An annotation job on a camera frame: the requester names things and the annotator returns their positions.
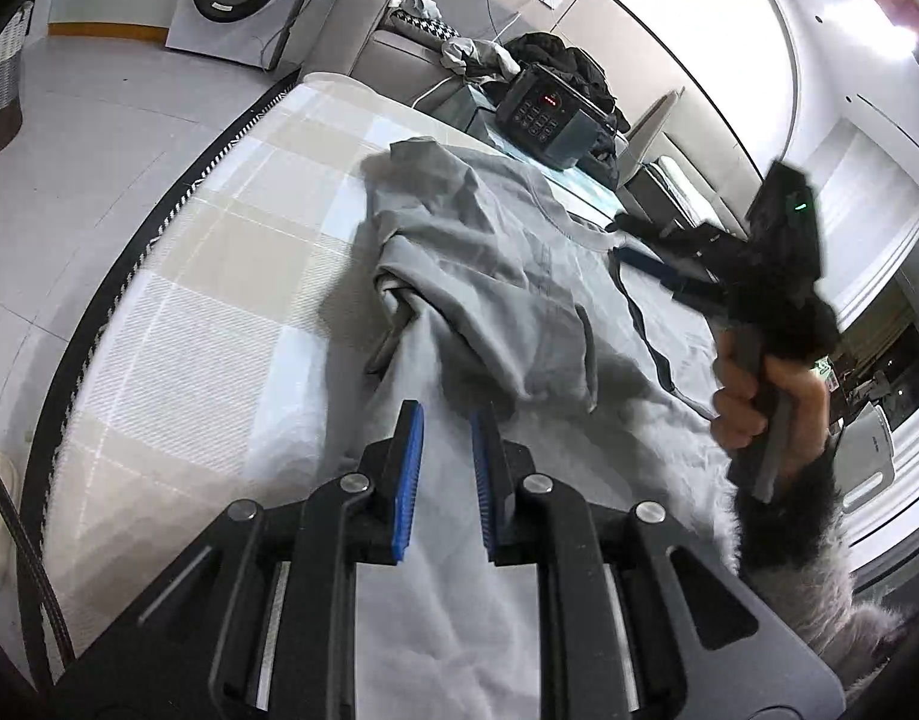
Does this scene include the black electric cooker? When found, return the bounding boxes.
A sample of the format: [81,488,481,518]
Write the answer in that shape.
[495,65,617,171]

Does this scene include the checked beige bed sheet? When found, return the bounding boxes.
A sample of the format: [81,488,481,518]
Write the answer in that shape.
[41,73,503,647]

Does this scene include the woven laundry basket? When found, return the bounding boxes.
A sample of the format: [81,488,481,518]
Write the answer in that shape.
[0,0,34,151]

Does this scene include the right hand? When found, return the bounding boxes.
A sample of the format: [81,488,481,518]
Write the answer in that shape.
[711,335,830,488]

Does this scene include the black cable left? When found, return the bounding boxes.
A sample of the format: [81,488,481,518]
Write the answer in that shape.
[0,439,79,673]

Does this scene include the grey sofa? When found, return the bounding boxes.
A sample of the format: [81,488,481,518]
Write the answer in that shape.
[282,0,466,112]

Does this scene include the grey trousers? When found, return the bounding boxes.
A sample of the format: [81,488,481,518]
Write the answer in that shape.
[357,138,736,718]

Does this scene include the grey furry right sleeve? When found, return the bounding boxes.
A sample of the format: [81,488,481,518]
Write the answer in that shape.
[734,442,912,700]

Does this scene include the black clothes pile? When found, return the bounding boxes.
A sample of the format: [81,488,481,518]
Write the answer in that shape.
[503,31,630,133]

